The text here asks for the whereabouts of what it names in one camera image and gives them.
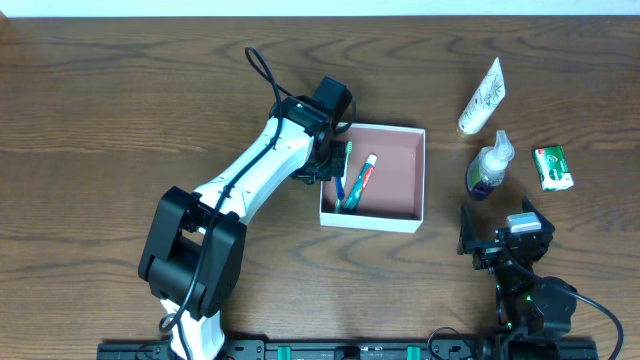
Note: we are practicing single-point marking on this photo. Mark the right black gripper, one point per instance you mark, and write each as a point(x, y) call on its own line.
point(493, 252)

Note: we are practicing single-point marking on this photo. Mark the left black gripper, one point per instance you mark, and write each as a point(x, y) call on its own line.
point(326, 163)

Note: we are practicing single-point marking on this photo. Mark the green white toothbrush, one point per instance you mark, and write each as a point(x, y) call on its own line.
point(348, 151)

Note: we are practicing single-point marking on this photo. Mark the blue disposable razor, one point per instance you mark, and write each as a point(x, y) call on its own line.
point(339, 188)

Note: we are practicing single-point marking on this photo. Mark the Colgate toothpaste tube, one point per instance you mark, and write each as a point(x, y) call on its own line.
point(351, 203)

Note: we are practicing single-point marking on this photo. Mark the white cardboard box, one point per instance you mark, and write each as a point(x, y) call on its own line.
point(393, 199)

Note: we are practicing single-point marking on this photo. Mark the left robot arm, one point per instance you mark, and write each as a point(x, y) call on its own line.
point(193, 252)

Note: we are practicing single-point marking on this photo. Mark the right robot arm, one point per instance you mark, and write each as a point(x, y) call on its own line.
point(534, 312)

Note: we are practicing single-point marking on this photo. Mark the clear pump soap bottle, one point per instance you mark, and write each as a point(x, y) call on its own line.
point(487, 171)

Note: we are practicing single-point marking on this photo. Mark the green soap bar packet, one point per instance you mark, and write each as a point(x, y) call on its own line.
point(553, 169)

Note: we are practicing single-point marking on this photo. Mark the white floral lotion tube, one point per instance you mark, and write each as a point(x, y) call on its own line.
point(485, 100)

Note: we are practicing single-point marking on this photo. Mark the black mounting rail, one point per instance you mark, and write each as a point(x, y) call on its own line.
point(437, 348)

